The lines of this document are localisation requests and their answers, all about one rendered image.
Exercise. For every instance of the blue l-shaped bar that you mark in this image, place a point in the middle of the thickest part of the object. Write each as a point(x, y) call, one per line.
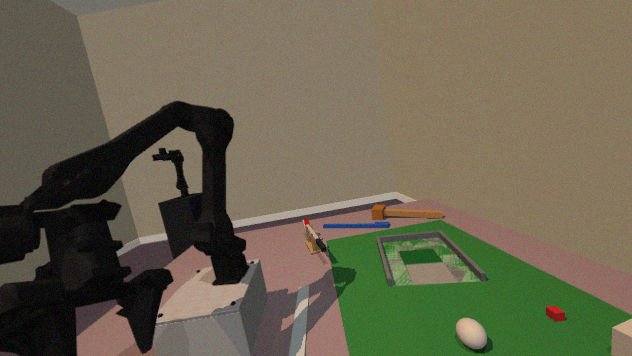
point(373, 225)

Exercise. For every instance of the green putting mat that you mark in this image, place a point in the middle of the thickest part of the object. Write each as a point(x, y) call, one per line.
point(420, 320)

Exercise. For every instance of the small red block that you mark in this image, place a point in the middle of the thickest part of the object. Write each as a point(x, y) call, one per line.
point(555, 313)

